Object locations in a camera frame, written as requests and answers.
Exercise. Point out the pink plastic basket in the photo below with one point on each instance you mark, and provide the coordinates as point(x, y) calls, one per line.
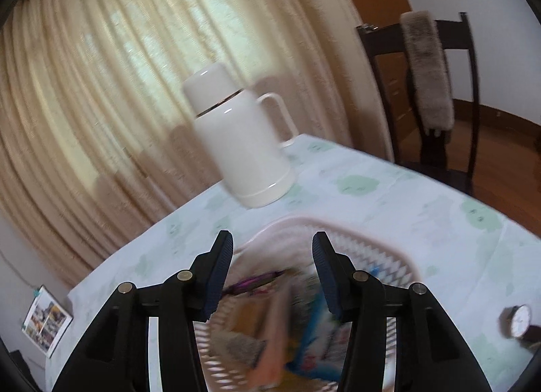
point(372, 257)

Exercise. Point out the teal binder clip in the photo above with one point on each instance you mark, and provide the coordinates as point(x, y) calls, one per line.
point(34, 291)

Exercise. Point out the grey fuzzy chair cover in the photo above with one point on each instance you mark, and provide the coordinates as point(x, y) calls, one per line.
point(427, 71)

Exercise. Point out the purple candy wrapper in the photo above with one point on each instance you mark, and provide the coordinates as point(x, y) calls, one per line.
point(253, 281)

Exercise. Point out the beige patterned curtain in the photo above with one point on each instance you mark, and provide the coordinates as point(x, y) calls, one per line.
point(105, 79)

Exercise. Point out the white green printed tablecloth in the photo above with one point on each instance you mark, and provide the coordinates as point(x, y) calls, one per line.
point(380, 189)

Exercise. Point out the blue and white cracker packet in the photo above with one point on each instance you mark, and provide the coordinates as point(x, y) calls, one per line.
point(317, 345)

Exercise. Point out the peach snack packet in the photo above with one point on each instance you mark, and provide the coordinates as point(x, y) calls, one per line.
point(274, 333)

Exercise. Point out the dark wooden chair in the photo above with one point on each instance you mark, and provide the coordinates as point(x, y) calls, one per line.
point(465, 37)

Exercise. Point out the cream thermos jug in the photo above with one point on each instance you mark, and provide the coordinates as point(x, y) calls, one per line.
point(241, 151)

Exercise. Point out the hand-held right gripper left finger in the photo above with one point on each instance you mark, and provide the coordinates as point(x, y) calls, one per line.
point(219, 278)

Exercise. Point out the photo desk calendar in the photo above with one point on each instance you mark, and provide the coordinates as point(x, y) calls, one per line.
point(44, 320)

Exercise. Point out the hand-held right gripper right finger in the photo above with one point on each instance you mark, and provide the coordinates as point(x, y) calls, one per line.
point(327, 278)

